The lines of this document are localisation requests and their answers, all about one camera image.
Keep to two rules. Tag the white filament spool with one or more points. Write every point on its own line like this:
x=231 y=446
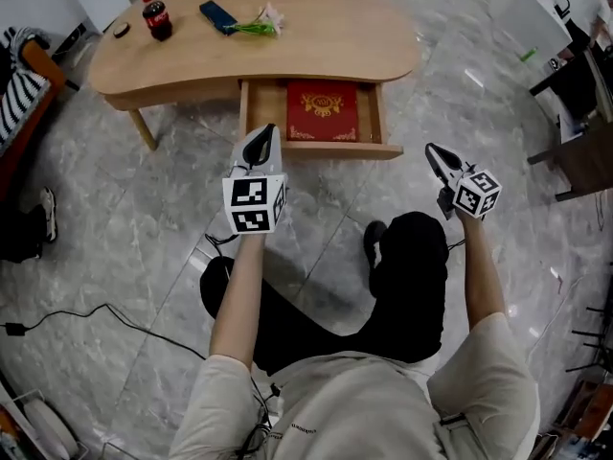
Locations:
x=50 y=427

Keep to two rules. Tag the wooden drawer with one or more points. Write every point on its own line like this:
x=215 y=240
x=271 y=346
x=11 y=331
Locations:
x=263 y=108

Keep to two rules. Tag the cola bottle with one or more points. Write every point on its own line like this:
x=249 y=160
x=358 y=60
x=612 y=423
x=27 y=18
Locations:
x=158 y=19

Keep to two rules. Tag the dark wooden chair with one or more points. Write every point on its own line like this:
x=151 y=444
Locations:
x=589 y=161

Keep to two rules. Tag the wooden coffee table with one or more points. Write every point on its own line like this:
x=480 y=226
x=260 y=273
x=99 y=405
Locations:
x=311 y=31

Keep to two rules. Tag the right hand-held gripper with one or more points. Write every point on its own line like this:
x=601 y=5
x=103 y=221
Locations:
x=476 y=194

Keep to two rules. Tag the small dark round lid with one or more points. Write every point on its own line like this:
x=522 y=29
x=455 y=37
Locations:
x=121 y=30

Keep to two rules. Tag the artificial pink flower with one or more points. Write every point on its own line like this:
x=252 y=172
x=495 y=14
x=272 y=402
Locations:
x=258 y=27

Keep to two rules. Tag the person's beige T-shirt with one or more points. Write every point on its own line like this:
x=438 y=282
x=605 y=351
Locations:
x=345 y=410

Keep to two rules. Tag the person's left forearm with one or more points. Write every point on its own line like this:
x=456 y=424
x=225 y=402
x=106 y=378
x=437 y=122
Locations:
x=237 y=305

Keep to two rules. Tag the person's right black shoe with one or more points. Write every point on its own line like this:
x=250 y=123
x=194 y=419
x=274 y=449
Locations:
x=374 y=242

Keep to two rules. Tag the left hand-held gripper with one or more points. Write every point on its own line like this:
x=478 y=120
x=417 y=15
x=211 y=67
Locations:
x=249 y=204

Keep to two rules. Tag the dark blue phone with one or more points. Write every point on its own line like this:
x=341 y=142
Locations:
x=215 y=15

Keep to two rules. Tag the green marker pen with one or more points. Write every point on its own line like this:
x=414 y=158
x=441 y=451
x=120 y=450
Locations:
x=528 y=55

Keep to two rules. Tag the person's right forearm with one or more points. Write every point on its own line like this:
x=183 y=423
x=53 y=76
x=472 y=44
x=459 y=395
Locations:
x=483 y=276

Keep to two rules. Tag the striped seat cushion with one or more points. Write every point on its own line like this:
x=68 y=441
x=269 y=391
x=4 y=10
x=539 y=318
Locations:
x=19 y=101

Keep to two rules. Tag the orange sofa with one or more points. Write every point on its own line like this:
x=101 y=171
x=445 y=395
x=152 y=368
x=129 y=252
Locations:
x=45 y=62

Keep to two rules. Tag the red book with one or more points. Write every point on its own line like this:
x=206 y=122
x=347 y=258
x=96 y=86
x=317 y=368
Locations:
x=323 y=122

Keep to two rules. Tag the person's black trousers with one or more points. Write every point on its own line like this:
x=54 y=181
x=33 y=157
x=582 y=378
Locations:
x=407 y=281

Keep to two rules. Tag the striped pillow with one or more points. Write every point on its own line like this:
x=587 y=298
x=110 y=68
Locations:
x=24 y=36

